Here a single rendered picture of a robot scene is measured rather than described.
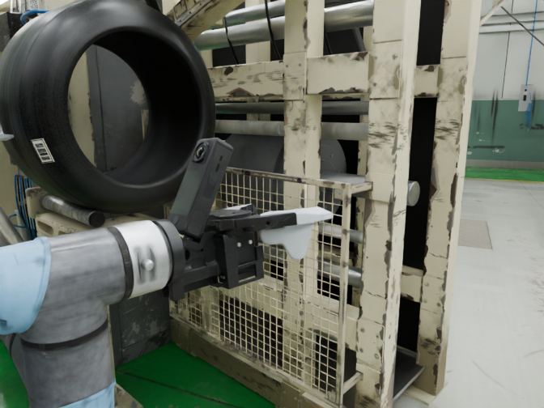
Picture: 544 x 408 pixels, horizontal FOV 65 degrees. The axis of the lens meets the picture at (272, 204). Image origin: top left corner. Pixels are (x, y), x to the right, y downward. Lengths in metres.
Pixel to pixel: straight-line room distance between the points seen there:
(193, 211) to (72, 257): 0.13
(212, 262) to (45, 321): 0.18
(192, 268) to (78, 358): 0.14
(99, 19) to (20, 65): 0.21
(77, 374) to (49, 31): 0.90
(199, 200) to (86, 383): 0.20
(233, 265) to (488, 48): 9.95
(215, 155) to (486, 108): 9.78
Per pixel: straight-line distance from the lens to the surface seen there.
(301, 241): 0.51
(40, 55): 1.17
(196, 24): 1.63
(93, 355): 0.44
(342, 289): 1.25
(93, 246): 0.42
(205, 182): 0.46
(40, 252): 0.41
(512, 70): 10.30
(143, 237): 0.43
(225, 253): 0.47
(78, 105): 1.61
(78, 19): 1.21
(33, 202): 1.55
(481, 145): 10.19
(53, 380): 0.45
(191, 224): 0.46
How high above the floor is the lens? 1.19
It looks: 12 degrees down
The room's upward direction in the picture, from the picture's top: straight up
